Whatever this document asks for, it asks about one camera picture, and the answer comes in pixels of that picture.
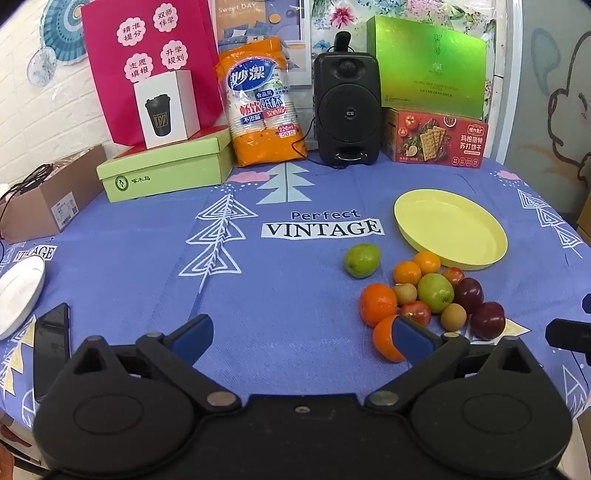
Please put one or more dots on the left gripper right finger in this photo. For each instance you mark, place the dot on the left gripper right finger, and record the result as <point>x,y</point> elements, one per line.
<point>434,359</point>

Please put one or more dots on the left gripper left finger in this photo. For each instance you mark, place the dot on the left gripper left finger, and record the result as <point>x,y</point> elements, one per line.
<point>171,358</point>

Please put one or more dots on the tan longan fruit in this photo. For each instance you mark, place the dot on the tan longan fruit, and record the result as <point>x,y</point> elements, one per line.
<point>453,318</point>
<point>405,293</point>

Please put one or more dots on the small red apple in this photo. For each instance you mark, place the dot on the small red apple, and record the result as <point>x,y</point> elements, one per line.
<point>417,311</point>

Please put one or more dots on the large orange with stem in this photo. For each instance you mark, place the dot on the large orange with stem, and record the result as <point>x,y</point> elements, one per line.
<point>383,340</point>

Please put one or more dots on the green apple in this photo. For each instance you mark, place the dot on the green apple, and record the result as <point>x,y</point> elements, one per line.
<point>435,291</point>

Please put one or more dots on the dark red plum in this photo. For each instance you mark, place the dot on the dark red plum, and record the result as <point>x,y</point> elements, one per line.
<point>488,321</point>
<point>469,294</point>

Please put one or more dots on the large orange mandarin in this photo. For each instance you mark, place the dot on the large orange mandarin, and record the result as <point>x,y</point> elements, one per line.
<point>377,302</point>

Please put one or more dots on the red-green small apple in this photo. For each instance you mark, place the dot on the red-green small apple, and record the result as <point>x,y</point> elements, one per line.
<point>454,275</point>

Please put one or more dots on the small orange tangerine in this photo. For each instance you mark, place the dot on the small orange tangerine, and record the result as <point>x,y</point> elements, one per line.
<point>407,272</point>

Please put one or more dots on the small yellow-orange tangerine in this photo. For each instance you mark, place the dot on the small yellow-orange tangerine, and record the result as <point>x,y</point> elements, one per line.
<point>428,262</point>

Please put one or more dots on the black smartphone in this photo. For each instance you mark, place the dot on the black smartphone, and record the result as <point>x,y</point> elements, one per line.
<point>51,349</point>

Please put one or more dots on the yellow plastic plate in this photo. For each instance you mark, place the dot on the yellow plastic plate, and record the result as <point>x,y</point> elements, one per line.
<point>459,231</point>

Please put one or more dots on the white plate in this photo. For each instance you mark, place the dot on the white plate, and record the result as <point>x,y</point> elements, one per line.
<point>21,287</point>

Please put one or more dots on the green shoe box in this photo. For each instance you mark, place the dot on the green shoe box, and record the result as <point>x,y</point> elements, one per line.
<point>205,159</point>

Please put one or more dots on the brown cardboard box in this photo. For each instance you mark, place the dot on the brown cardboard box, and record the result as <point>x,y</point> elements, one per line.
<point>47,209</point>

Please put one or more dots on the red cracker box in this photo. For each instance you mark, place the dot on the red cracker box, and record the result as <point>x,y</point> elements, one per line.
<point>417,137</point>

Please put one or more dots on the orange paper cup package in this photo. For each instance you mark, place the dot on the orange paper cup package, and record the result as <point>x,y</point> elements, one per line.
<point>262,119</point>

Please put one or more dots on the white coffee cup box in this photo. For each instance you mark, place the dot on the white coffee cup box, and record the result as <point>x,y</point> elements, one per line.
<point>167,108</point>

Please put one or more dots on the black speaker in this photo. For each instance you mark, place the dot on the black speaker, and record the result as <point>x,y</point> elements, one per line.
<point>348,105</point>

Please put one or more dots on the large green gift box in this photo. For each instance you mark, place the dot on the large green gift box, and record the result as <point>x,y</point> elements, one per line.
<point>428,68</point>

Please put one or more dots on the magenta paper bag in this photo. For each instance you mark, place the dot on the magenta paper bag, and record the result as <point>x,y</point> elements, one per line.
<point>129,41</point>

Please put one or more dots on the blue poster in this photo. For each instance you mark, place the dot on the blue poster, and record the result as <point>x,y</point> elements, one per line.
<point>238,22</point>

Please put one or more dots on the blue paper fan decoration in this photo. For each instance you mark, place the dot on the blue paper fan decoration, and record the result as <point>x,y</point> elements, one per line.
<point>61,29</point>

